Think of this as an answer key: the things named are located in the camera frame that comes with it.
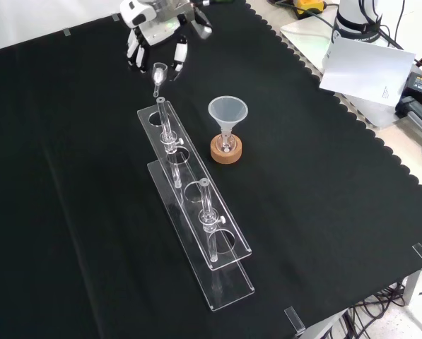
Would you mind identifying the cork ring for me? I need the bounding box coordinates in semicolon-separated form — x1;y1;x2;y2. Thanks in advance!
210;134;244;165

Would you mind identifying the black stop button cable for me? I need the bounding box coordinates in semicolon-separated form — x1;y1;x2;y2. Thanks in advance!
273;0;336;31

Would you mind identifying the black cloth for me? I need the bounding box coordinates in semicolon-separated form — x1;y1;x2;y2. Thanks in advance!
0;0;422;339

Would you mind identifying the clear acrylic funnel stand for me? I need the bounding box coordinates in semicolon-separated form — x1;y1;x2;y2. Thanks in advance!
136;96;256;313

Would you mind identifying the pale board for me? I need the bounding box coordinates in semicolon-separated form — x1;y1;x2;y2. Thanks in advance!
318;36;418;107

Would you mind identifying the translucent plastic funnel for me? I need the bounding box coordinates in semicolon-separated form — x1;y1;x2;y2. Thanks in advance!
207;95;249;149

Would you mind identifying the yellow stop button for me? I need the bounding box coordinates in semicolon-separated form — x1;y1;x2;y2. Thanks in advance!
293;0;329;19

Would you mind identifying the clear round-bottom flask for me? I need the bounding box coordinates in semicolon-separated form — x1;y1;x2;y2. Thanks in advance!
217;133;238;155

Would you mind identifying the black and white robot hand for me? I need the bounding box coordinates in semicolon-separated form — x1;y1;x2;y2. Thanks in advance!
120;0;213;83

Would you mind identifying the black cable bundle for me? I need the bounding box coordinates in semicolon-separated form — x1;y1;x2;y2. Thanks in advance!
332;280;422;339

